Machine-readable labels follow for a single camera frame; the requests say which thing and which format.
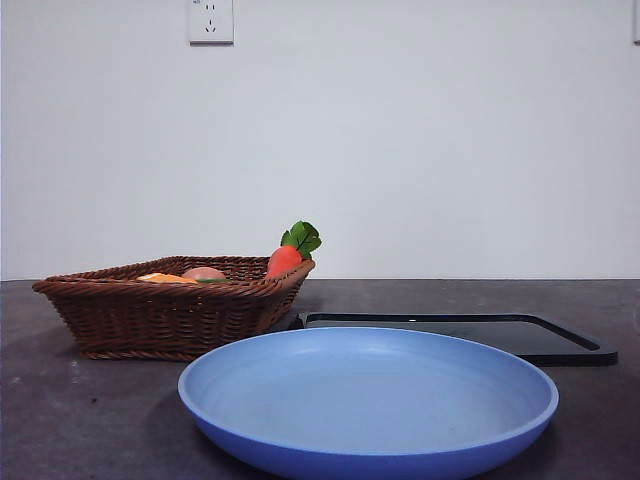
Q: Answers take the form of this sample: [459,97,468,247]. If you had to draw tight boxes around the orange carrot with green leaves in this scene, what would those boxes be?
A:
[264,220,323,280]

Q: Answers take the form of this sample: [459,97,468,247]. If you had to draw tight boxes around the black rectangular tray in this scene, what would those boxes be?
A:
[278,312,619,368]

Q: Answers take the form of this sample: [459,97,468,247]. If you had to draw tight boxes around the white wall socket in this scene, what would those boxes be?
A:
[188,0,235,48]

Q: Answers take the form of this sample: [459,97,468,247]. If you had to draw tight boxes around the yellow corn cob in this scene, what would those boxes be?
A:
[136,272,199,285]

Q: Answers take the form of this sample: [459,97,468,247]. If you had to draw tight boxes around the blue round plate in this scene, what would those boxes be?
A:
[177,326,560,480]

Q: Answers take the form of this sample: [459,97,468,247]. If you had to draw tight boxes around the brown wicker basket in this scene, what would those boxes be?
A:
[32,255,317,362]

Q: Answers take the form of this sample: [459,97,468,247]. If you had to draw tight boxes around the pale pink egg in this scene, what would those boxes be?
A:
[180,266,227,282]

